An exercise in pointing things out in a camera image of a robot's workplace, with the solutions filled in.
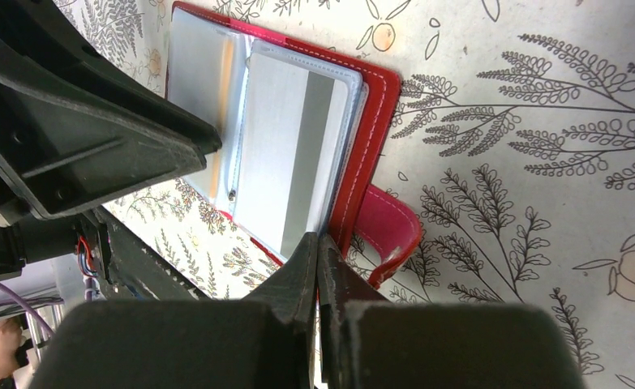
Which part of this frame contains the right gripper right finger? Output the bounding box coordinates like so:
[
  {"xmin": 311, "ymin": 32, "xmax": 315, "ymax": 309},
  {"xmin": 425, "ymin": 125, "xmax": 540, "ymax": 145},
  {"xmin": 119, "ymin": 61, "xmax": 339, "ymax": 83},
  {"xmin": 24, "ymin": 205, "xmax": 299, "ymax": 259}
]
[{"xmin": 318, "ymin": 236, "xmax": 585, "ymax": 388}]

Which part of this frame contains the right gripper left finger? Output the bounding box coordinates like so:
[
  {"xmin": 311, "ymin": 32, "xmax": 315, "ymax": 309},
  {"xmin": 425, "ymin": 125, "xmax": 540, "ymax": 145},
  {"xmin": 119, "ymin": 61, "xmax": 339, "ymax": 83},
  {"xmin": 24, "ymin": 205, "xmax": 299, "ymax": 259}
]
[{"xmin": 31, "ymin": 233, "xmax": 319, "ymax": 388}]

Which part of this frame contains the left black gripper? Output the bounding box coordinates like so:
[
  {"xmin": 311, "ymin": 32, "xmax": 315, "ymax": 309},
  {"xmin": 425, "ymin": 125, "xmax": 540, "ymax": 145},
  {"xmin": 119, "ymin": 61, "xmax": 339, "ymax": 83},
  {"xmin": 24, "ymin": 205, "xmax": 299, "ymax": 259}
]
[{"xmin": 0, "ymin": 1, "xmax": 221, "ymax": 282}]

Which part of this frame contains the red leather card holder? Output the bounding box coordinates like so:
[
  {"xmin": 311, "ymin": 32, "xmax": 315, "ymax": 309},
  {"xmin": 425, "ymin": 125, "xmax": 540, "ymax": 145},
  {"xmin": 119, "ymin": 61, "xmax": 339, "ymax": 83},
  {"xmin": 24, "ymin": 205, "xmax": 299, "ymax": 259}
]
[{"xmin": 172, "ymin": 1, "xmax": 422, "ymax": 289}]

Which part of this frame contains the beige card in holder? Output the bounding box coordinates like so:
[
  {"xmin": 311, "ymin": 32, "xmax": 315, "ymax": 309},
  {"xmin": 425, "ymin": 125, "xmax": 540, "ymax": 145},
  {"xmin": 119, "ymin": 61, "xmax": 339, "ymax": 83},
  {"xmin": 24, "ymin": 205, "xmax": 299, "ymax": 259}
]
[{"xmin": 166, "ymin": 2, "xmax": 247, "ymax": 208}]

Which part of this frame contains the person's hand in background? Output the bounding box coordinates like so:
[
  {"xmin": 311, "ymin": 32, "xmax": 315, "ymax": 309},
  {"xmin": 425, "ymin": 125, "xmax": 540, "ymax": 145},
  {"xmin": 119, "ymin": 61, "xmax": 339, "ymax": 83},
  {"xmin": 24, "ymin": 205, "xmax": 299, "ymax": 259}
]
[{"xmin": 0, "ymin": 318, "xmax": 22, "ymax": 380}]

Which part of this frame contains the floral table mat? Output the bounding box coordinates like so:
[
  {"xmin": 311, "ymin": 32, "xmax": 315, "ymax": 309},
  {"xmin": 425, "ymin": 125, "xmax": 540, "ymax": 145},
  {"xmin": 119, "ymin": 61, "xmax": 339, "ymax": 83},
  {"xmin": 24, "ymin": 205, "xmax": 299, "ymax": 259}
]
[{"xmin": 54, "ymin": 0, "xmax": 635, "ymax": 389}]

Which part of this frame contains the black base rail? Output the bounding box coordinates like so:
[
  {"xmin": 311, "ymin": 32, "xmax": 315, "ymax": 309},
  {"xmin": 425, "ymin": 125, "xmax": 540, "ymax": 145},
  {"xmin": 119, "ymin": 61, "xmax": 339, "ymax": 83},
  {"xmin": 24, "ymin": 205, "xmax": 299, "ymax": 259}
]
[{"xmin": 94, "ymin": 207, "xmax": 208, "ymax": 301}]

